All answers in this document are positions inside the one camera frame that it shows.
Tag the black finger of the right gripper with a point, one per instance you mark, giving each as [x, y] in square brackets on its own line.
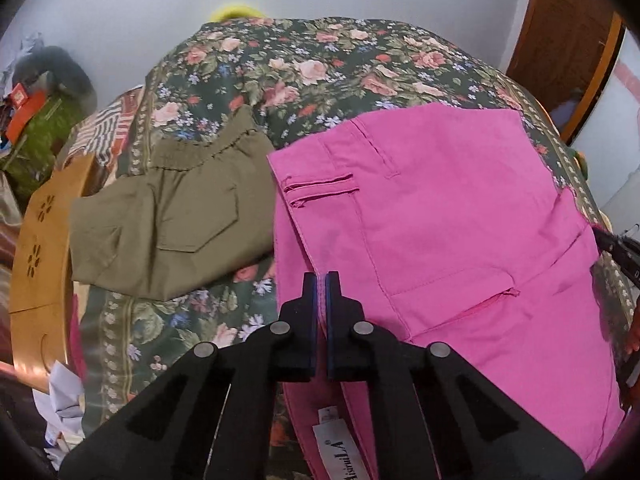
[624, 250]

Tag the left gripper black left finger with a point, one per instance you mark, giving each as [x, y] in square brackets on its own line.
[208, 416]

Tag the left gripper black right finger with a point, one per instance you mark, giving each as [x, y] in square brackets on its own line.
[434, 416]

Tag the pink pants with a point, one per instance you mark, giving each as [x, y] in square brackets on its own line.
[446, 225]

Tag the crumpled white paper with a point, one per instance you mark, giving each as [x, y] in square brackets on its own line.
[62, 408]

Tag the olive green folded pants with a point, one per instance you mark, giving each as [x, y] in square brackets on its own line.
[201, 211]

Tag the wooden door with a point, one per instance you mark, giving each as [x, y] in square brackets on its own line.
[564, 55]

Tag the patchwork striped quilt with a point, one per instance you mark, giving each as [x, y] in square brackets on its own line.
[104, 133]

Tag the green storage box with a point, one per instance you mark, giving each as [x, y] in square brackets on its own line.
[31, 162]

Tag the floral green bedspread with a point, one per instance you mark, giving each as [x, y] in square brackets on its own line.
[298, 77]

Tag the orange box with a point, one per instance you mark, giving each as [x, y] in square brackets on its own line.
[26, 104]

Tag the grey stuffed pillow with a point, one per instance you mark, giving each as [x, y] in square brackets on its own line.
[53, 70]

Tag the yellow curved bed rail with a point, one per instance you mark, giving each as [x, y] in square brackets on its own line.
[233, 11]

